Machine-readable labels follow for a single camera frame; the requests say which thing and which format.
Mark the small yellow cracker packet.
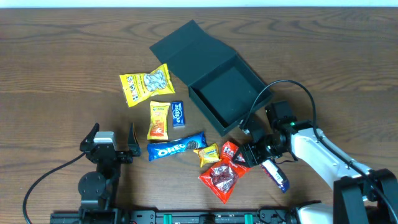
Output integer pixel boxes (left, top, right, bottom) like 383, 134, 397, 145
193, 143, 220, 167

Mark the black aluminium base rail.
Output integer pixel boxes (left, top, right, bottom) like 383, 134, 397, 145
50, 208, 299, 224

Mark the yellow Hacks candy bag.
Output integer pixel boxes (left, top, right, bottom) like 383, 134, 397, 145
119, 63, 175, 107

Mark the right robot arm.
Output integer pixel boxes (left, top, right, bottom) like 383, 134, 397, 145
232, 101, 397, 223

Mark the blue Oreo cookie pack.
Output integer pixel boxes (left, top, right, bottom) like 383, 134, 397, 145
147, 132, 207, 161

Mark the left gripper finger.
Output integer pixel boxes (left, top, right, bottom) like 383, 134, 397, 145
127, 123, 139, 150
81, 123, 100, 144

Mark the blue Eclipse mint box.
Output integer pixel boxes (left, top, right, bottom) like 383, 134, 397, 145
171, 101, 185, 128

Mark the yellow orange snack packet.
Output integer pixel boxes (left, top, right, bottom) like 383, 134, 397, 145
147, 101, 170, 140

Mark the red Hacks candy bag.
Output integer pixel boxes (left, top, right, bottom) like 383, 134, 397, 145
199, 141, 251, 204

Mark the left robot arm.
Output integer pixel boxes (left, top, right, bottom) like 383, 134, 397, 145
78, 123, 141, 224

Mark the dark green open box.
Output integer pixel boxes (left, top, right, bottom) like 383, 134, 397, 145
150, 20, 273, 136

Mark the dark blue chocolate bar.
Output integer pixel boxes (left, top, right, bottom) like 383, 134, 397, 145
261, 159, 290, 193

